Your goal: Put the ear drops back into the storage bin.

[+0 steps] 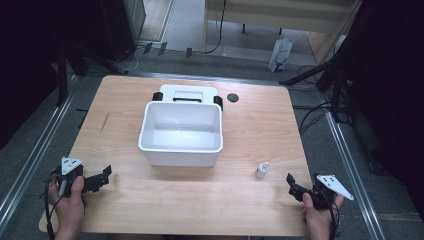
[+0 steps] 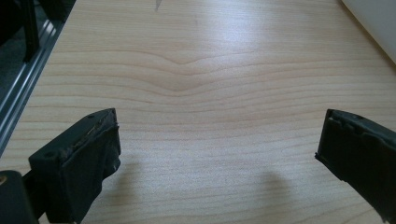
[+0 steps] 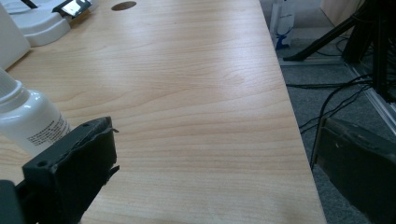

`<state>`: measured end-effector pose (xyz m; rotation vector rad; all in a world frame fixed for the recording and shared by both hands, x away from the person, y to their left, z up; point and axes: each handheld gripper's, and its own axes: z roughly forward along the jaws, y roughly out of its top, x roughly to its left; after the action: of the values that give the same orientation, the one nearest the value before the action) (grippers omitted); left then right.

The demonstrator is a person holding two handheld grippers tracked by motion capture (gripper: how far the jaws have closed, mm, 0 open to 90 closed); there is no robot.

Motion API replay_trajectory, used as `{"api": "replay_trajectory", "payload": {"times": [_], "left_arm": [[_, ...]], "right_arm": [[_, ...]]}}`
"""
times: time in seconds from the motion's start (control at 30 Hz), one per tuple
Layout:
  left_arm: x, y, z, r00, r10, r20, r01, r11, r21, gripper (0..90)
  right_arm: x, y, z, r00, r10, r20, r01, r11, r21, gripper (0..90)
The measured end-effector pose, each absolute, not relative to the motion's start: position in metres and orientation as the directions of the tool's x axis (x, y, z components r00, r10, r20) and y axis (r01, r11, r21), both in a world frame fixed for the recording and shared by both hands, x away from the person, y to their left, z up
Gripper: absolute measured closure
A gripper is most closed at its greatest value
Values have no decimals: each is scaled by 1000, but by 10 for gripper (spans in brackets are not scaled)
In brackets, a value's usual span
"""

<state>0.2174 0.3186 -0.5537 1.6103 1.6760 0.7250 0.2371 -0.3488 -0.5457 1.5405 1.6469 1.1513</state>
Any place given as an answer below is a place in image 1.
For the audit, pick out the person's left hand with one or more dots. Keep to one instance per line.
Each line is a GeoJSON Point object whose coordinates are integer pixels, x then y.
{"type": "Point", "coordinates": [70, 208]}

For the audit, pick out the white lid with black latches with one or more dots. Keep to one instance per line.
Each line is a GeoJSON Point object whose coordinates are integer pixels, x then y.
{"type": "Point", "coordinates": [188, 91]}

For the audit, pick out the black tape strip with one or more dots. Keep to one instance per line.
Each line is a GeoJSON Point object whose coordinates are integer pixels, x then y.
{"type": "Point", "coordinates": [162, 48]}
{"type": "Point", "coordinates": [147, 48]}
{"type": "Point", "coordinates": [189, 52]}

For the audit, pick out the white plastic storage box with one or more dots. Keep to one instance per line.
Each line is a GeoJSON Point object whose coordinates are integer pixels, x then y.
{"type": "Point", "coordinates": [181, 133]}

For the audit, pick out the metal floor rail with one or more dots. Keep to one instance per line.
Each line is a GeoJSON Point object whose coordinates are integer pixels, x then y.
{"type": "Point", "coordinates": [353, 173]}
{"type": "Point", "coordinates": [33, 160]}

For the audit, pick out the white paper bag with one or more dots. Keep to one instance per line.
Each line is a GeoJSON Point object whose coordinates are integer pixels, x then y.
{"type": "Point", "coordinates": [280, 55]}

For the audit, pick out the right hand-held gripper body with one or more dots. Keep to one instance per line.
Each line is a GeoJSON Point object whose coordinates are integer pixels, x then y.
{"type": "Point", "coordinates": [325, 190]}

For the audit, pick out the person's right hand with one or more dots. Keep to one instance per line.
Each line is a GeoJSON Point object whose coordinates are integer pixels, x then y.
{"type": "Point", "coordinates": [316, 218]}

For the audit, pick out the black round table grommet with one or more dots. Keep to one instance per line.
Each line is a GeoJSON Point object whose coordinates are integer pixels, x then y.
{"type": "Point", "coordinates": [232, 97]}

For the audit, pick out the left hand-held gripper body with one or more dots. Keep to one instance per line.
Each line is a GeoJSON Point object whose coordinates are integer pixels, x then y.
{"type": "Point", "coordinates": [69, 173]}

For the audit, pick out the black metal stand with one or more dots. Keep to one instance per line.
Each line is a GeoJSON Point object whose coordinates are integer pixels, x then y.
{"type": "Point", "coordinates": [83, 56]}
{"type": "Point", "coordinates": [333, 66]}

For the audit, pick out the small white bottle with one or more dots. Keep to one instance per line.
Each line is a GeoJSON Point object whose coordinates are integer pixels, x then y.
{"type": "Point", "coordinates": [262, 170]}

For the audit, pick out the light wooden furniture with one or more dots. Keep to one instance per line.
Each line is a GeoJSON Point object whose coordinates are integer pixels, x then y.
{"type": "Point", "coordinates": [276, 15]}

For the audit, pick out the dark cabinet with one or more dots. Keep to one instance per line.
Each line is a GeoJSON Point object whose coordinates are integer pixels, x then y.
{"type": "Point", "coordinates": [123, 26]}

